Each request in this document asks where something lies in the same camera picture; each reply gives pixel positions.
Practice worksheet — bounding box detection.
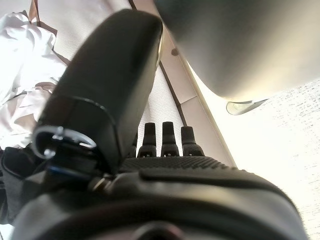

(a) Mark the black garment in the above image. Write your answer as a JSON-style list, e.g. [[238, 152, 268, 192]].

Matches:
[[0, 146, 48, 226]]

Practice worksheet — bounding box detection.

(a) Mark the pale pink garment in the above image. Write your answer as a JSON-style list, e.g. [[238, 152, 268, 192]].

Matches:
[[0, 82, 58, 149]]

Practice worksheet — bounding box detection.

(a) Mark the silver left robot leg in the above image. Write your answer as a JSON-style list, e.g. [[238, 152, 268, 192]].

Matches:
[[153, 0, 320, 116]]

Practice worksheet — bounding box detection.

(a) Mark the white garment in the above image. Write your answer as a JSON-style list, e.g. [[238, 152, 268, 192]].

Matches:
[[0, 9, 67, 106]]

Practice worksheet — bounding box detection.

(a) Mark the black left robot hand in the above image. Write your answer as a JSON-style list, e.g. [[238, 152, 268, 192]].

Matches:
[[11, 8, 310, 240]]

